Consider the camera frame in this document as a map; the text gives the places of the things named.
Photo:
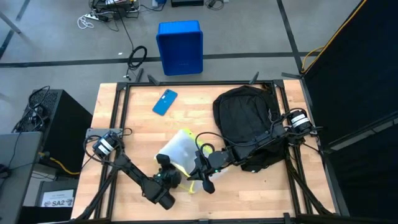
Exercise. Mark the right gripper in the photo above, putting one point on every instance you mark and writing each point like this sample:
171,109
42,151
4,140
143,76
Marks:
220,160

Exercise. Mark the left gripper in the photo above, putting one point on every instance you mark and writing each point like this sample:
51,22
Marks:
169,179

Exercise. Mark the white mesh pouch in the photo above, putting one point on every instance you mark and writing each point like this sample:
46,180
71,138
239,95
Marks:
183,149

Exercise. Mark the black fabric backpack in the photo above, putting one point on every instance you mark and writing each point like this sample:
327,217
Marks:
245,118

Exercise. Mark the blue smartphone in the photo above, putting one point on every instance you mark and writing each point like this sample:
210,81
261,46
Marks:
164,102

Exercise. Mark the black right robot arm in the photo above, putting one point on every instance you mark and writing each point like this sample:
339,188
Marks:
264,140

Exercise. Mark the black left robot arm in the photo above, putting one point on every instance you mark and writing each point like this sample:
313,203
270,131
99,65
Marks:
136,175

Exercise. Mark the grey mounting plate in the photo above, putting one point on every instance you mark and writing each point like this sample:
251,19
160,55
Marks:
93,133

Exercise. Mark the black computer tower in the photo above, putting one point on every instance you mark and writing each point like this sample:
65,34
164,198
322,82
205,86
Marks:
68,130

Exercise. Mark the black box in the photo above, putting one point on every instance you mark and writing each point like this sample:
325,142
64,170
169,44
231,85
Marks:
56,184

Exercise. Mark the white SA2 label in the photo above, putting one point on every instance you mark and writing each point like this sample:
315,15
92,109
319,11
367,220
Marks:
57,199

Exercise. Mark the blue plastic bin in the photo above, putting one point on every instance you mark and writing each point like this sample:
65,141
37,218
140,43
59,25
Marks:
180,46

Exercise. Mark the grey side desk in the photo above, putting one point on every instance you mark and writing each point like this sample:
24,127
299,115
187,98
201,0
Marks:
18,161

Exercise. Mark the flat black device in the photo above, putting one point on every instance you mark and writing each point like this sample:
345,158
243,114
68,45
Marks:
186,3

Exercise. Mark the grey power adapter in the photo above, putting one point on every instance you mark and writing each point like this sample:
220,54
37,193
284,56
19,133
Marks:
212,3

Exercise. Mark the white power strip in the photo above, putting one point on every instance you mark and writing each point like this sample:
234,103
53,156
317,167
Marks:
93,16

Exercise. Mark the large black partition curtain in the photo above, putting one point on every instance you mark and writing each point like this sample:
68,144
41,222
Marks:
357,77

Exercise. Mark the grey metal leg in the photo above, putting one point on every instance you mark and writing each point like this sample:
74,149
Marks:
11,23

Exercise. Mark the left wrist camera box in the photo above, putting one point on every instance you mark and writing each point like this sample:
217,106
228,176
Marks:
162,159

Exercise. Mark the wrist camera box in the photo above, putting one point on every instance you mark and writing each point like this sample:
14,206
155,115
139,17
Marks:
162,159
200,158

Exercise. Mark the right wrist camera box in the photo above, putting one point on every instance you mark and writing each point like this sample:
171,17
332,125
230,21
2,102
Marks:
200,158

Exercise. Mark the black aluminium table frame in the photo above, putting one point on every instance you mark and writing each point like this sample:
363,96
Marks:
199,83

